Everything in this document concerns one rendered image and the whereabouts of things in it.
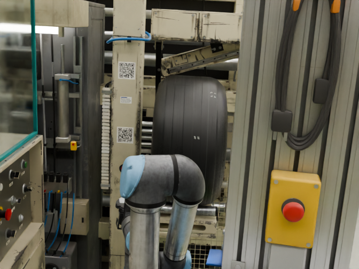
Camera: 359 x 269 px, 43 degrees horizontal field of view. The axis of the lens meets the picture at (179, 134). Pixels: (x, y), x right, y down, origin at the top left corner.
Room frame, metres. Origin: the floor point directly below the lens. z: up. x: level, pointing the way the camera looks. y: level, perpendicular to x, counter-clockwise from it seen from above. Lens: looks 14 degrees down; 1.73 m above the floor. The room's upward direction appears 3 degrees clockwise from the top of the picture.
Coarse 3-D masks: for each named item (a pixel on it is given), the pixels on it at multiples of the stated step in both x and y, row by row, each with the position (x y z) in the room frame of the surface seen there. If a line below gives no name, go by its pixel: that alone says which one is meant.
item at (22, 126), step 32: (0, 0) 1.43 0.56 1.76; (32, 0) 1.73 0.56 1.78; (0, 32) 1.42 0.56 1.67; (32, 32) 1.72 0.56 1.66; (0, 64) 1.41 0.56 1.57; (32, 64) 1.71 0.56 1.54; (0, 96) 1.40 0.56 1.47; (32, 96) 1.70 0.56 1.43; (0, 128) 1.39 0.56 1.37; (32, 128) 1.69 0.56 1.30; (0, 160) 1.36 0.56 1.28
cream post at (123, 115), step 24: (120, 0) 1.99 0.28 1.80; (144, 0) 2.02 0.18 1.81; (120, 24) 1.99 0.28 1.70; (144, 24) 2.06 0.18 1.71; (120, 48) 1.99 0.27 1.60; (144, 48) 2.10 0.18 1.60; (120, 96) 1.99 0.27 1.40; (120, 120) 1.99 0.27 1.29; (120, 144) 1.99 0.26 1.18; (120, 168) 1.99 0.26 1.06; (120, 240) 1.99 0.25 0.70; (120, 264) 1.99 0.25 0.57
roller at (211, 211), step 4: (168, 204) 1.93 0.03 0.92; (172, 204) 1.93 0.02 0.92; (164, 208) 1.91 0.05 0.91; (168, 208) 1.91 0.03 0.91; (200, 208) 1.92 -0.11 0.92; (204, 208) 1.92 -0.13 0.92; (208, 208) 1.92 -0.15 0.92; (212, 208) 1.92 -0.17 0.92; (216, 208) 1.92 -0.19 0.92; (160, 212) 1.92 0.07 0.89; (164, 212) 1.92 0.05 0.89; (168, 212) 1.91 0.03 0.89; (196, 212) 1.91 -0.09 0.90; (200, 212) 1.91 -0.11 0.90; (204, 212) 1.91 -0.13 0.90; (208, 212) 1.91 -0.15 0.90; (212, 212) 1.91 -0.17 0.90; (216, 212) 1.91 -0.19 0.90
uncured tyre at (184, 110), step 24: (168, 96) 1.89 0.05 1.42; (192, 96) 1.89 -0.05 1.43; (168, 120) 1.81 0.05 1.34; (192, 120) 1.81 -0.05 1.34; (216, 120) 1.82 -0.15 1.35; (168, 144) 1.78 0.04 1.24; (192, 144) 1.78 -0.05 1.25; (216, 144) 1.79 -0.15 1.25; (216, 168) 1.79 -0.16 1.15; (216, 192) 1.86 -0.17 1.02
